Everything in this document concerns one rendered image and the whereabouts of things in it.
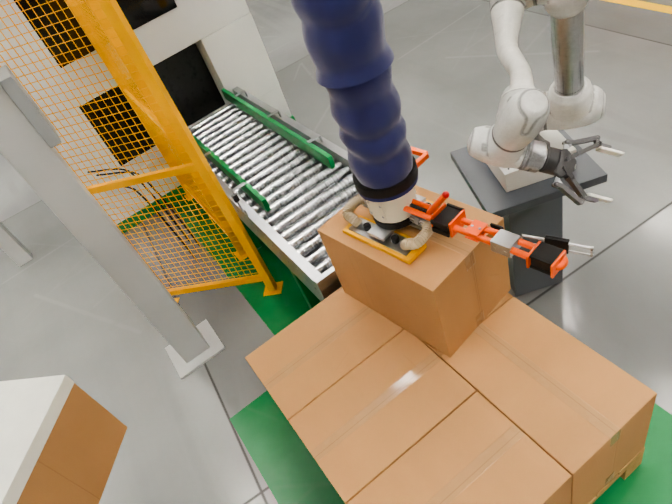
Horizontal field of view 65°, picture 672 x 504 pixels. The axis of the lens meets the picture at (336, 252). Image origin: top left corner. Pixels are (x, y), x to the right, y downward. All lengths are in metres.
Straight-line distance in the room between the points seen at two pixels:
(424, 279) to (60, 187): 1.59
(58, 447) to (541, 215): 2.14
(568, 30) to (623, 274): 1.46
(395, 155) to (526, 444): 1.02
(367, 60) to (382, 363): 1.15
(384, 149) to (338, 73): 0.29
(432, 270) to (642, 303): 1.37
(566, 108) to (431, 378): 1.14
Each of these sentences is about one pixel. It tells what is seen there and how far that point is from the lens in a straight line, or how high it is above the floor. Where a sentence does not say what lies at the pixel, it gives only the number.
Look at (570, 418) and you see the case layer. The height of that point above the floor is 0.54.
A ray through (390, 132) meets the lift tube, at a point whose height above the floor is 1.40.
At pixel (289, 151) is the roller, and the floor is 0.53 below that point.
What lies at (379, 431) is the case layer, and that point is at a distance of 1.99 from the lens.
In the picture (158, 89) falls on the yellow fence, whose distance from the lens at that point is 2.59.
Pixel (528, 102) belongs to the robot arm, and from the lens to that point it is 1.39.
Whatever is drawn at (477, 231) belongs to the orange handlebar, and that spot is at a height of 1.09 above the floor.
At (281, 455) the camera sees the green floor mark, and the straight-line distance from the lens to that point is 2.71.
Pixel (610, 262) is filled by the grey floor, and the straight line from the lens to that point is 3.09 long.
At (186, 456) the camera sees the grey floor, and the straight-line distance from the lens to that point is 2.97.
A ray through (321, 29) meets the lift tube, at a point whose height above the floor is 1.77.
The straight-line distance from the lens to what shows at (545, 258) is 1.60.
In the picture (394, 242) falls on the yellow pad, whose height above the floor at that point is 0.98.
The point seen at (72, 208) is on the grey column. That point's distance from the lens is 2.59.
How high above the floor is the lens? 2.28
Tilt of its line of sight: 42 degrees down
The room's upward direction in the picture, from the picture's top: 23 degrees counter-clockwise
